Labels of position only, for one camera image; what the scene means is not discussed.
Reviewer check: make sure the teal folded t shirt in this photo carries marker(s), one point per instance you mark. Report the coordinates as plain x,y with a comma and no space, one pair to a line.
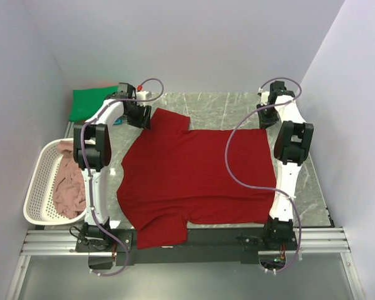
118,121

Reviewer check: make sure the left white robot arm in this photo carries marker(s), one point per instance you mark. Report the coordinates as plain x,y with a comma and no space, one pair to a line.
92,153

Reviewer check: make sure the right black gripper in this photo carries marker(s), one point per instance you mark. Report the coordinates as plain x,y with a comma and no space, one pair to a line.
265,122

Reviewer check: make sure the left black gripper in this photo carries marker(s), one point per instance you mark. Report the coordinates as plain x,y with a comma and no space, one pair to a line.
143,120

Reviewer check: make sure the red t shirt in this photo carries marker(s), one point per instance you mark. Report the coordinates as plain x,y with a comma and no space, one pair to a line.
174,176

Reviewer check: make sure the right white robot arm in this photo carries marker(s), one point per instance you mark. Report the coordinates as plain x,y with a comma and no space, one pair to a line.
291,149

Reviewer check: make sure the pink t shirt in basket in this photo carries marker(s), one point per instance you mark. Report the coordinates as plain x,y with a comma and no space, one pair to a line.
69,196

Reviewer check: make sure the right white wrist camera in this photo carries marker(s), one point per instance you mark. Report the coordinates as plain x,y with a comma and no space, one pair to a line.
263,97

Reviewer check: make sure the green folded t shirt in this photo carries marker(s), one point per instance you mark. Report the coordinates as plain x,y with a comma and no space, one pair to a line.
86,102

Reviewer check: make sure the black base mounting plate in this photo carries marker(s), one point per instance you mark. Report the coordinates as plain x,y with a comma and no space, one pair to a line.
241,244

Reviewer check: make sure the white plastic laundry basket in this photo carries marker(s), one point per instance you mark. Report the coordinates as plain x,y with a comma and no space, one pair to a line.
39,207

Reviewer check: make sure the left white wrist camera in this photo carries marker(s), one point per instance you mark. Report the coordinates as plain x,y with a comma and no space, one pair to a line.
143,96

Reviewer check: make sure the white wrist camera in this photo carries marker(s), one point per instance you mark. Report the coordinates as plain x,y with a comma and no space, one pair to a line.
143,96
263,97

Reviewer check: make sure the aluminium rail frame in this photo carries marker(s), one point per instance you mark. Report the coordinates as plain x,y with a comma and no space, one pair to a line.
314,240

